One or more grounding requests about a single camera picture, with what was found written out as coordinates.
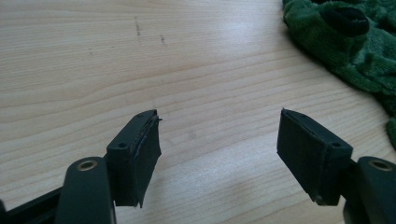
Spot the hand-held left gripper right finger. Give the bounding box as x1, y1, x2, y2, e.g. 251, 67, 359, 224
276, 107, 354, 207

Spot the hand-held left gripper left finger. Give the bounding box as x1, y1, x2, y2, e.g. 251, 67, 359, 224
106, 108, 163, 209

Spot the green plush garment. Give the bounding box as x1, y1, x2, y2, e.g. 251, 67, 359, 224
281, 0, 396, 149

